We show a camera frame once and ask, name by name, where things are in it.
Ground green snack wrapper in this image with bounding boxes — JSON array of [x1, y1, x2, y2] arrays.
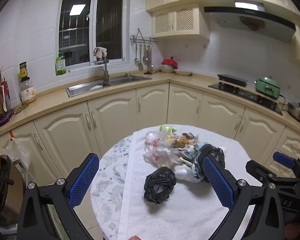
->
[[160, 125, 177, 134]]

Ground hanging clear plastic bag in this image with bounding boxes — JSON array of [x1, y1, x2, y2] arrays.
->
[[5, 137, 30, 171]]

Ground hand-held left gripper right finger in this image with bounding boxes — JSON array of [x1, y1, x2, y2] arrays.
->
[[202, 156, 285, 240]]

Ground black grill pan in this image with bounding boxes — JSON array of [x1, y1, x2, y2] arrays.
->
[[217, 74, 248, 88]]

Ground balled black plastic bag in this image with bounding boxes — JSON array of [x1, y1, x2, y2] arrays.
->
[[144, 166, 177, 205]]

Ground green glass bottle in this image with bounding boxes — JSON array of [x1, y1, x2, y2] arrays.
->
[[55, 50, 67, 76]]

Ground white plastic bag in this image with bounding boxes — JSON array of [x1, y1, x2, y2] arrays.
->
[[175, 165, 203, 183]]

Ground golden snack wrapper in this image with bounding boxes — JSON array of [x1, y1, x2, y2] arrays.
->
[[165, 134, 190, 148]]

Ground white towel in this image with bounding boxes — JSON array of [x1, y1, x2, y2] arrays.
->
[[117, 126, 263, 240]]

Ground pink cloth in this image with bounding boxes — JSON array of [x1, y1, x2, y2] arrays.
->
[[94, 47, 108, 60]]

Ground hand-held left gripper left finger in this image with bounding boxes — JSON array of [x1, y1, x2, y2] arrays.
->
[[17, 152, 100, 240]]

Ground black glass stove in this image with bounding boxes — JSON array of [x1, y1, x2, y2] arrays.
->
[[208, 81, 283, 115]]

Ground grey patterned tablecloth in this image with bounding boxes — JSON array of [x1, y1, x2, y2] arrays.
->
[[90, 136, 134, 240]]

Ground green label sauce bottle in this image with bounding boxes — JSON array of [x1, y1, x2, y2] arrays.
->
[[19, 62, 30, 79]]

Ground green electric pot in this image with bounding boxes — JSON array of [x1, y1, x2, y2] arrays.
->
[[255, 75, 281, 99]]

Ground grey range hood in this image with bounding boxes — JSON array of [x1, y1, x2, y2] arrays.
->
[[204, 0, 297, 43]]

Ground crumpled clear plastic wrap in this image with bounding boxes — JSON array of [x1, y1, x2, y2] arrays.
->
[[145, 131, 161, 144]]

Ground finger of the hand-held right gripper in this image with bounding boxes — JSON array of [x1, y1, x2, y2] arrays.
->
[[245, 159, 279, 183], [273, 151, 300, 178]]

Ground brown snack bar wrapper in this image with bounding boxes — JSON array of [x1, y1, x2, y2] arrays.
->
[[182, 132, 201, 143]]

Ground black power cable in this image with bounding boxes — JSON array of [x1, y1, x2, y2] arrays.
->
[[279, 94, 291, 111]]

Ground steel frying pan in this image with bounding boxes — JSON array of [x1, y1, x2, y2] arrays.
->
[[287, 96, 300, 124]]

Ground pale green paper packet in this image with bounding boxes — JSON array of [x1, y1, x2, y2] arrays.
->
[[176, 145, 198, 167]]

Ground clear red-printed plastic bag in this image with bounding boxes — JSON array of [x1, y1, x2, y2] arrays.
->
[[144, 140, 183, 168]]

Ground clear plastic jar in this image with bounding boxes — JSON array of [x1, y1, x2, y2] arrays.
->
[[19, 77, 37, 104]]

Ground cream base cabinets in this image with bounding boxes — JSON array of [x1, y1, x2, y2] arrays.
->
[[0, 71, 300, 195]]

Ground metal faucet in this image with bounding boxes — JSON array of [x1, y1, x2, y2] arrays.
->
[[94, 59, 110, 82]]

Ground dark metal rack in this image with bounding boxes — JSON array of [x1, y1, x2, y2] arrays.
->
[[0, 140, 24, 228]]

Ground metal utensil rail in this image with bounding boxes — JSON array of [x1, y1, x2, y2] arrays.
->
[[129, 29, 159, 47]]

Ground stainless steel sink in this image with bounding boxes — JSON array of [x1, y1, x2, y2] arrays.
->
[[66, 75, 153, 98]]

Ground purple utensil rack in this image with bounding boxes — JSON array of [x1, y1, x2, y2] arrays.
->
[[0, 109, 16, 128]]

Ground white framed window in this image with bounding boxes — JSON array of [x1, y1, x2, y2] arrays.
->
[[55, 0, 127, 68]]

